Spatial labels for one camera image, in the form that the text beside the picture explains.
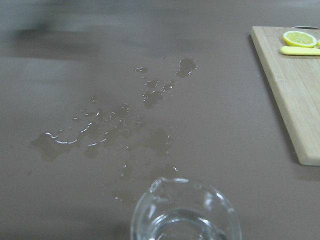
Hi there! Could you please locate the small clear glass measuring cup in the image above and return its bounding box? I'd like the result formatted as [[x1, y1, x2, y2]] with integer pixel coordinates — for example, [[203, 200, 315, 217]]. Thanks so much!
[[130, 177, 243, 240]]

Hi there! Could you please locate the wooden cutting board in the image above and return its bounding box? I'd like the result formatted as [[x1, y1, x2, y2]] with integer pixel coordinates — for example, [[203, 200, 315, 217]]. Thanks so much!
[[250, 26, 320, 166]]

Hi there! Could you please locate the lemon slice near handle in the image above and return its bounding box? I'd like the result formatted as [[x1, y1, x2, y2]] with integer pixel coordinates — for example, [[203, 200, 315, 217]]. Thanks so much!
[[282, 31, 318, 48]]

